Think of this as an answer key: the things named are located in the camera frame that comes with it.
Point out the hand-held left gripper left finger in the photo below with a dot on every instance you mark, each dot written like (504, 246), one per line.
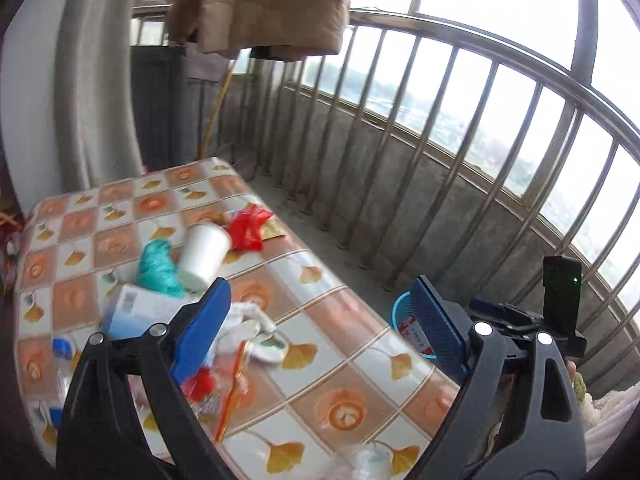
(205, 320)

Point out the orange snack wrapper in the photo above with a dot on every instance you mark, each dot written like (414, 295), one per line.
(234, 385)

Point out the blue plastic basket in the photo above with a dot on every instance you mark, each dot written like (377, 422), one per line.
(400, 310)

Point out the grey curtain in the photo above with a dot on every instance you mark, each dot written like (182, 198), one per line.
(95, 85)

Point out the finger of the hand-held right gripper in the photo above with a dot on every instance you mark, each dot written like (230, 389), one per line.
(487, 305)

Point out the teal plastic bag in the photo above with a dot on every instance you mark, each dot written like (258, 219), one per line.
(155, 267)

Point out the white green wrapper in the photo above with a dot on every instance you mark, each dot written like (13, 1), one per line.
(272, 350)

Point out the red plastic bag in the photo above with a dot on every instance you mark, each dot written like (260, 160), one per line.
(245, 232)

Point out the clear plastic cup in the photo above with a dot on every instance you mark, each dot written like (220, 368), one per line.
(365, 462)

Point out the white carton box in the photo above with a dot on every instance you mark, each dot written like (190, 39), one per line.
(135, 310)

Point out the white paper cup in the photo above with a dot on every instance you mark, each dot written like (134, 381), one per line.
(202, 255)

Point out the red white wrapper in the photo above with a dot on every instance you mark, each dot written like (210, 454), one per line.
(412, 334)

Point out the pink fuzzy clothing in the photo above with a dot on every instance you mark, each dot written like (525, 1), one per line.
(610, 415)

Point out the leaf pattern tablecloth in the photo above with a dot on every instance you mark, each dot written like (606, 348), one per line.
(325, 310)

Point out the yellow stick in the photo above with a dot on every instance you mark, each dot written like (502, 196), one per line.
(215, 115)

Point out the grey hanging cloth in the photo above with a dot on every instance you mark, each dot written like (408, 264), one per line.
(205, 62)

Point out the brown padded jacket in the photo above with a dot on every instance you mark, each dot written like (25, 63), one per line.
(260, 5)

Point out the dark corrugated panel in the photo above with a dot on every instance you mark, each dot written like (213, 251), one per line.
(160, 110)

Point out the small red wrapper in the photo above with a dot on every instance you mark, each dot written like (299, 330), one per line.
(200, 385)

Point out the clear plastic bottle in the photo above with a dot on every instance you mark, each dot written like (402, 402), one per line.
(62, 355)

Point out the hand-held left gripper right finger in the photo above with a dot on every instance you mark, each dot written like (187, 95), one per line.
(435, 325)

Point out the white crumpled plastic bag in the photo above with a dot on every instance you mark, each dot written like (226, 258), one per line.
(245, 325)

